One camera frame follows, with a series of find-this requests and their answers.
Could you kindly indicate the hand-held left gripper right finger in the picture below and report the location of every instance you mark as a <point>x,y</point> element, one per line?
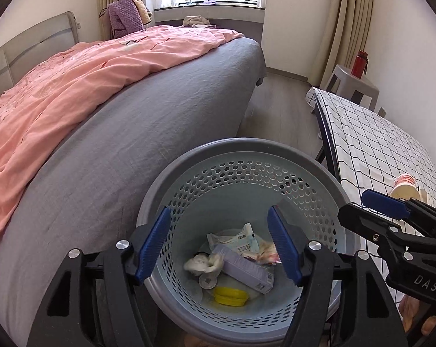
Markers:
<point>283,245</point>

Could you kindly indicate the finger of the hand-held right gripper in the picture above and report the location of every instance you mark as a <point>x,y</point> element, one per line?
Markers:
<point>384,202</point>
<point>362,220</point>

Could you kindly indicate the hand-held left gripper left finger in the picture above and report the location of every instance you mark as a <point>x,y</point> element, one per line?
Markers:
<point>154,245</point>

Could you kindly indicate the beige paper cup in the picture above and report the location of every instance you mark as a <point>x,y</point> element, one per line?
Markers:
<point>406,188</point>

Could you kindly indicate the white paper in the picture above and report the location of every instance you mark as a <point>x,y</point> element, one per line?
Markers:
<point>199,264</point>

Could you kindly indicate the purple cardboard box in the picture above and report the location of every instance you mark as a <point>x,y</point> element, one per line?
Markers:
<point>239,269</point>

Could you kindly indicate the yellow rimmed plastic container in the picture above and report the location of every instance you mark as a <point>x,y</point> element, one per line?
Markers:
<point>228,294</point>

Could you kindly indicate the grey perforated waste basket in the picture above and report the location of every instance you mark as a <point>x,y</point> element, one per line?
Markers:
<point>239,173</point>

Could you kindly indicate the person's right hand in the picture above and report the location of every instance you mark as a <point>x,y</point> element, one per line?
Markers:
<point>411,311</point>

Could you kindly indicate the orange snack packet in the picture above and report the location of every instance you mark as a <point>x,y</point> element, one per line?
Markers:
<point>266,253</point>

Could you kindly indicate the white printed wrapper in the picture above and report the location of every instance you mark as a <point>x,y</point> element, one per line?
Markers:
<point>236,240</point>

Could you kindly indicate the small round white cap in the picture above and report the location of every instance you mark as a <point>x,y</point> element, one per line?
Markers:
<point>207,281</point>

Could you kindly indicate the white checkered tablecloth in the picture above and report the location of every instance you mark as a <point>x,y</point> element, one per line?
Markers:
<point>366,133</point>

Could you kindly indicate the bed with grey sheet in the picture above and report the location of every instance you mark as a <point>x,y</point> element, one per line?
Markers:
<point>149,133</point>

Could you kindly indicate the grey plastic stool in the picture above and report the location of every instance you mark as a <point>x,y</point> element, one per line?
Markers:
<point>351,81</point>

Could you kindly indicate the red water bottle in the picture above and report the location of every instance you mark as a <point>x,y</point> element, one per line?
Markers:
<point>359,65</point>

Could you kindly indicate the pink duvet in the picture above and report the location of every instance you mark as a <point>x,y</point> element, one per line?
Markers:
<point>58,97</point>

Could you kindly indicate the beige curtain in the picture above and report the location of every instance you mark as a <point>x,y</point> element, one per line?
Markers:
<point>344,25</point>
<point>111,0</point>

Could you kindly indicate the beige cloth bundle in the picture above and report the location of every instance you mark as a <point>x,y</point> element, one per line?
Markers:
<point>196,21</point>

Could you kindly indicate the purple fleece blanket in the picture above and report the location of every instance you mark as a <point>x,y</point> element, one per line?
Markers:
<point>124,18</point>

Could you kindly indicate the beige quilted cloth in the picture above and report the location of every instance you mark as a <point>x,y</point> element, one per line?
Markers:
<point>145,14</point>

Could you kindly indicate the grey window sill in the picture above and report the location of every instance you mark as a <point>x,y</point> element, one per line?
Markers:
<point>236,14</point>

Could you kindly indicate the grey bed headboard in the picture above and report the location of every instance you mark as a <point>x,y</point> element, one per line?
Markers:
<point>29,39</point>

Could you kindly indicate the black table frame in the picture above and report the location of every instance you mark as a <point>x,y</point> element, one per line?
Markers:
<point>321,155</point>

